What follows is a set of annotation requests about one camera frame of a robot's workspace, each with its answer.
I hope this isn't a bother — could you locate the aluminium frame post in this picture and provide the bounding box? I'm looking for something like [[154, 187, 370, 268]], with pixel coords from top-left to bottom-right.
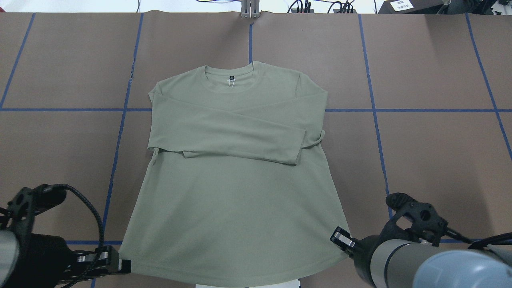
[[240, 0, 261, 19]]

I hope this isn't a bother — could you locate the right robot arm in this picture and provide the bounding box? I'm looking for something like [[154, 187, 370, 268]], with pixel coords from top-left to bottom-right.
[[330, 193, 511, 288]]

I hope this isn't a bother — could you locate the olive green long-sleeve shirt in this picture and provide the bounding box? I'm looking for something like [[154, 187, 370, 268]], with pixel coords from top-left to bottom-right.
[[120, 61, 348, 286]]

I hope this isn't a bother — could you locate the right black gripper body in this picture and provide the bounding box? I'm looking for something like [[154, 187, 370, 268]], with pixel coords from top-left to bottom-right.
[[352, 193, 448, 276]]

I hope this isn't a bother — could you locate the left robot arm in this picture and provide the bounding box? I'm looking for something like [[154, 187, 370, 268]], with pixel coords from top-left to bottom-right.
[[0, 184, 132, 288]]

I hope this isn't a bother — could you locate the black box with label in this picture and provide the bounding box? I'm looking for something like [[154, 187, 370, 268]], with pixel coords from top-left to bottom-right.
[[377, 0, 452, 14]]

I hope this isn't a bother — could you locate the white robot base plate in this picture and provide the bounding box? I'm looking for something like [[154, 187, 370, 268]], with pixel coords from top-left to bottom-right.
[[194, 278, 301, 288]]

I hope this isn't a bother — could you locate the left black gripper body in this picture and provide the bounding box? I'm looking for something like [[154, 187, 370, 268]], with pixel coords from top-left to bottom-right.
[[1, 184, 104, 288]]

